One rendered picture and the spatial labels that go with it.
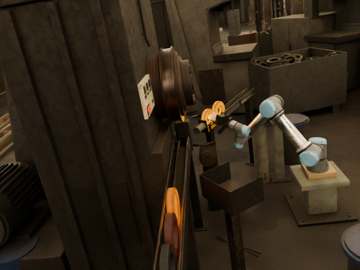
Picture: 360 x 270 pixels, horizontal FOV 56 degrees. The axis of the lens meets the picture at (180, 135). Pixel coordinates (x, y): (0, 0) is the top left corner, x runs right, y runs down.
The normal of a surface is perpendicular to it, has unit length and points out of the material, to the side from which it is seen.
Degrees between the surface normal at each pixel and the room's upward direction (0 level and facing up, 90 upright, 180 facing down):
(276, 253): 0
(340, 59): 90
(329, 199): 90
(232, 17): 90
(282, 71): 90
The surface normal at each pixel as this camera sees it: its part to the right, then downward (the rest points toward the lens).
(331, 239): -0.16, -0.92
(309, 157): -0.52, 0.48
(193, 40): -0.30, 0.38
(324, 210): -0.04, 0.36
